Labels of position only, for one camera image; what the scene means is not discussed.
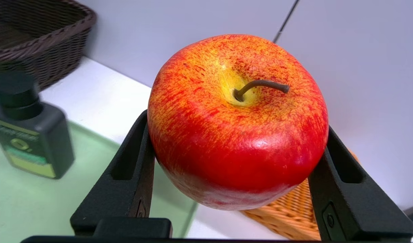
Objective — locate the light green plastic tray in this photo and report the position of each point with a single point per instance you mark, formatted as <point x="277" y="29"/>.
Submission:
<point x="41" y="209"/>

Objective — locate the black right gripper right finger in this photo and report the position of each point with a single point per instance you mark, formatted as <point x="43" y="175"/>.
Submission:
<point x="355" y="206"/>

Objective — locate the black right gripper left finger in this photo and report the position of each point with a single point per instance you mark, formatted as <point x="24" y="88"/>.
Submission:
<point x="125" y="199"/>

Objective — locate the black pump bottle green label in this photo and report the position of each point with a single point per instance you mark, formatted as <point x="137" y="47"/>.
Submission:
<point x="41" y="135"/>

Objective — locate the dark brown wicker basket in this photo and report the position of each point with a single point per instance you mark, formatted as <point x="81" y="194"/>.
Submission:
<point x="41" y="50"/>

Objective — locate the red apple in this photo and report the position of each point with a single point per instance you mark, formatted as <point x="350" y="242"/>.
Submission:
<point x="236" y="141"/>

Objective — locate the orange wicker basket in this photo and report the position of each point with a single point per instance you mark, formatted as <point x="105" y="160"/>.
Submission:
<point x="287" y="216"/>

